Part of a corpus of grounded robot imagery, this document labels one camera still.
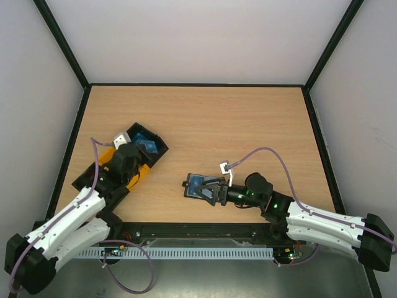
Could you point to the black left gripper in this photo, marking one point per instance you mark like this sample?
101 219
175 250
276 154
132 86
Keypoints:
144 157

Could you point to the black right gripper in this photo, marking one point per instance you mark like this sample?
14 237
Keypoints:
222 194

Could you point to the black leather card holder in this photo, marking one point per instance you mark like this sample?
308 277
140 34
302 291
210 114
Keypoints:
185 184

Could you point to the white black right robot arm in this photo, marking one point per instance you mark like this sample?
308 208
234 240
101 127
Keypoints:
368 240

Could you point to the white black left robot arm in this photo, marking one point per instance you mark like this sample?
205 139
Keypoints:
33 260

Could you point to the blue credit card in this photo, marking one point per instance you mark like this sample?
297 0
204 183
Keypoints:
138 138

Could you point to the yellow middle sorting bin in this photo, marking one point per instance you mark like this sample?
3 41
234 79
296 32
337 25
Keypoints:
126 155

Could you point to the black far sorting bin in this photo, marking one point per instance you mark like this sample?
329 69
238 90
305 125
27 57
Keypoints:
161 146

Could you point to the black sorting bin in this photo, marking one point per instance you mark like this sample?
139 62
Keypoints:
111 183
161 146

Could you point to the black near sorting bin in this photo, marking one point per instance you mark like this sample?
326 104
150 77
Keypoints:
111 183

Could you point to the left controller circuit board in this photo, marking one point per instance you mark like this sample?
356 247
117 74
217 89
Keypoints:
117 251

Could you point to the controller circuit board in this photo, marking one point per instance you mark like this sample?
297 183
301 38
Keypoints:
288 253
117 251

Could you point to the right controller circuit board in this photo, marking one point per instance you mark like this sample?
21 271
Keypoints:
288 253

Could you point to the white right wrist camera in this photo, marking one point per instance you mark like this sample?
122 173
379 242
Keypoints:
227 169

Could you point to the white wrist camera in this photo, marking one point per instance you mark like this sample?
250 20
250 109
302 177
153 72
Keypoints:
227 169
121 139

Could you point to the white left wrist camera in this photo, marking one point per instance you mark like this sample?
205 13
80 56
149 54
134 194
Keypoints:
121 139

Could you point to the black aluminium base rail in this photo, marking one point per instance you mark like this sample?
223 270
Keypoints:
253 233

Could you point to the light blue slotted cable duct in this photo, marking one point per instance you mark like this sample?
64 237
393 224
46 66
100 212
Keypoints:
179 253

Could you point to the black cage frame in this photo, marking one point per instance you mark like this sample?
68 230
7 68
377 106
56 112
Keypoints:
343 25

